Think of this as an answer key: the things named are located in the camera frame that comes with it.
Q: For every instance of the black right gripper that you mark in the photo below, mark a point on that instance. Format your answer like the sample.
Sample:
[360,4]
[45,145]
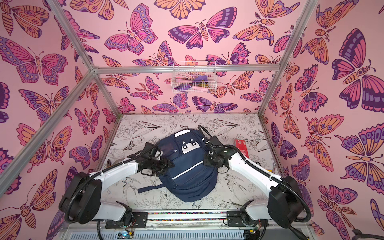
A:
[210,160]

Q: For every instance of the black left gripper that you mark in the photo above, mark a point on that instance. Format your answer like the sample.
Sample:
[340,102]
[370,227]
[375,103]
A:
[165,165]

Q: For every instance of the navy blue student backpack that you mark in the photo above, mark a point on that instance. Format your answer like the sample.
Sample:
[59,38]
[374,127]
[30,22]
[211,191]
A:
[189,179]

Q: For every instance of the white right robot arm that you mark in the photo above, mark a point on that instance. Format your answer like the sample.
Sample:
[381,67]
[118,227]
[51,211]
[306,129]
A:
[285,203]

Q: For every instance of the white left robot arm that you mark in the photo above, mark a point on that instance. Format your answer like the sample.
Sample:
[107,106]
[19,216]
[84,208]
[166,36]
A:
[82,201]

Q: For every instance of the red pencil box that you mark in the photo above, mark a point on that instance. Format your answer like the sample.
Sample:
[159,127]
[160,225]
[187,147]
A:
[241,145]

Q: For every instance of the small green circuit board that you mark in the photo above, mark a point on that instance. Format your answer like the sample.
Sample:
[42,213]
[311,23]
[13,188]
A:
[125,235]

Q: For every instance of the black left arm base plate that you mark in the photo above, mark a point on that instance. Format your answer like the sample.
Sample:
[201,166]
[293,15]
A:
[135,220]

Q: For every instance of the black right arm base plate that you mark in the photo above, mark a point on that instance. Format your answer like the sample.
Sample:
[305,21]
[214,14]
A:
[234,219]

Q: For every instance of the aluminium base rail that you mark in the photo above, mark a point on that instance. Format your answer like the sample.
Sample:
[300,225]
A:
[181,225]

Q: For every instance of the white wire wall basket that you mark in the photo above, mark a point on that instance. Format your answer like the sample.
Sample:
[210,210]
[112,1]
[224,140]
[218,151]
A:
[194,77]

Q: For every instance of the black screwdriver handle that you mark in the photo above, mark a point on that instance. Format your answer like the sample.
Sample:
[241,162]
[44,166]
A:
[298,233]

